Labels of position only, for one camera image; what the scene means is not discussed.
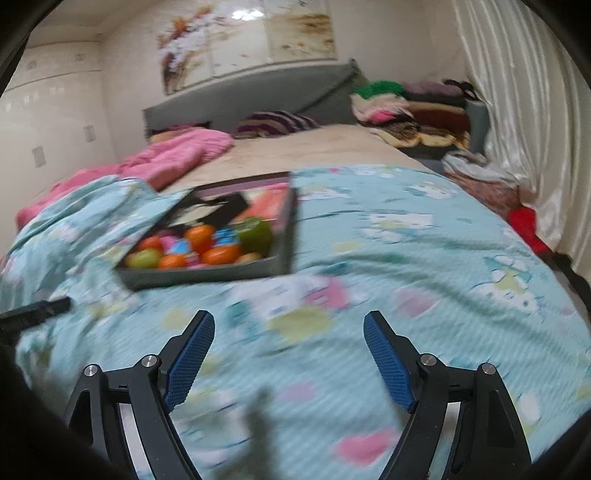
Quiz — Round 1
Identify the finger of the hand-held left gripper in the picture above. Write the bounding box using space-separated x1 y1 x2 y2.
0 298 72 344

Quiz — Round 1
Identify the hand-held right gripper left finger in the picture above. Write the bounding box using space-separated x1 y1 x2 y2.
63 310 216 480

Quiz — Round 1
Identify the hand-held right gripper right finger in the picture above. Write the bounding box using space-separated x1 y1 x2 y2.
363 311 532 480

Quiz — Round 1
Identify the grey shallow box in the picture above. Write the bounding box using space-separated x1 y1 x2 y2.
113 172 298 291

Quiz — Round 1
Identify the small orange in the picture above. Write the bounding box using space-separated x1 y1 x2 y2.
202 244 242 265

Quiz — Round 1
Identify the large light green fruit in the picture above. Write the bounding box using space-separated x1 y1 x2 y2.
127 249 160 269

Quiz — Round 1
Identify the dark green round fruit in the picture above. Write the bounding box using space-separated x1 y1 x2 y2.
237 218 274 256

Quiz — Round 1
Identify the blue cartoon printed blanket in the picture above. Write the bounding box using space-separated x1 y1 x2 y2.
0 165 591 480

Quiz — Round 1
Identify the orange packet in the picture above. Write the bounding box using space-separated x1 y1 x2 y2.
252 185 289 222

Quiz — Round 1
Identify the red cloth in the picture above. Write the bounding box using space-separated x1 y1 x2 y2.
508 208 555 254

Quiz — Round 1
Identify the white wardrobe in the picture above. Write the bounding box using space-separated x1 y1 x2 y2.
0 41 116 259

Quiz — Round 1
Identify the crumpled pale clothing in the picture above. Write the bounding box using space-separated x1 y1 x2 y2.
441 151 522 213

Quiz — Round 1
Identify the pink quilt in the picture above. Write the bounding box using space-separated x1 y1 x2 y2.
16 127 234 227

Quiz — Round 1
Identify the beige bed sheet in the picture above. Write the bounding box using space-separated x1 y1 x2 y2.
161 124 439 192

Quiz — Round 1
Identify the pile of folded clothes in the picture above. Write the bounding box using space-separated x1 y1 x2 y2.
351 79 481 151

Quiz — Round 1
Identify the grey cushion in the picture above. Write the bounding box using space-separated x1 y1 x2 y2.
464 99 491 155

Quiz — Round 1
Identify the striped purple pillow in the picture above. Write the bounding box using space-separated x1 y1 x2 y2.
232 111 321 139

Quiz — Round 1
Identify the white satin curtain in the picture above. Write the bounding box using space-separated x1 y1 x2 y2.
450 0 591 278

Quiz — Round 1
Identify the grey bed headboard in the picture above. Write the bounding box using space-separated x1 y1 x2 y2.
142 60 370 139

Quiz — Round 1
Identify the flower branch painting panel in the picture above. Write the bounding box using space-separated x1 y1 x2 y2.
157 4 215 95

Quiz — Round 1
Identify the pale painting panel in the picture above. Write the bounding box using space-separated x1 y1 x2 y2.
210 0 271 77

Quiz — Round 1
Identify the sandy brown painting panel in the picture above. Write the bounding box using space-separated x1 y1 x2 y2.
265 0 335 63

